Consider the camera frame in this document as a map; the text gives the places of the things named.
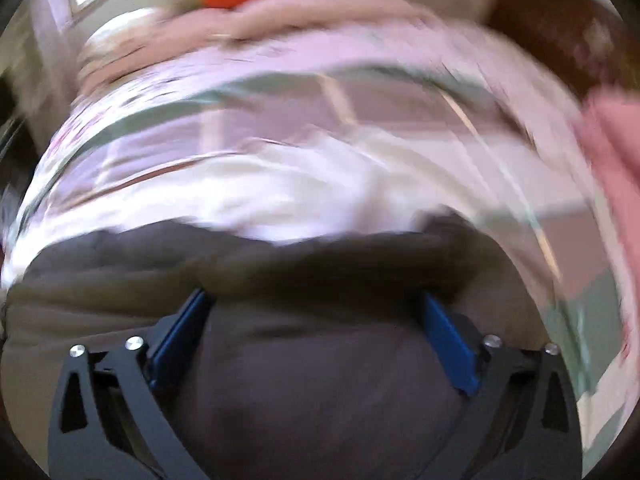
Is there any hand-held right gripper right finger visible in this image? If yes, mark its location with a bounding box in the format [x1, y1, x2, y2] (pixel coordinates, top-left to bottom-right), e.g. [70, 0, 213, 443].
[420, 290, 583, 480]

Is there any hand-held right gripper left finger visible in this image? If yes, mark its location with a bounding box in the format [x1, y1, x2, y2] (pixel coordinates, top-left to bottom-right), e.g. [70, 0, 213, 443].
[47, 287, 213, 480]

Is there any olive hooded puffer jacket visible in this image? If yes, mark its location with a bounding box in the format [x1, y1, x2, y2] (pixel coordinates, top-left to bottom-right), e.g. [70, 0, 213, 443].
[0, 212, 551, 480]

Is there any bed with patterned sheet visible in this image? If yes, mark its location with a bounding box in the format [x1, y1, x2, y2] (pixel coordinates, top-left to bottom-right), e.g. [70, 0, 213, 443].
[0, 25, 626, 421]

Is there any pink blanket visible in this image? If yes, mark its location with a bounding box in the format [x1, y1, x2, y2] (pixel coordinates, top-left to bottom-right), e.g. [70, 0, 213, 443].
[575, 87, 640, 361]

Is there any pink pillow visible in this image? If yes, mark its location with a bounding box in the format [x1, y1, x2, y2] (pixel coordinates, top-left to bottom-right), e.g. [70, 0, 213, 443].
[80, 10, 241, 88]
[235, 0, 441, 43]

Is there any dark wooden headboard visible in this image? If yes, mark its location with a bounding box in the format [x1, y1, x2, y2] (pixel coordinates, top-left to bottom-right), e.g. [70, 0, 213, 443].
[485, 0, 636, 106]

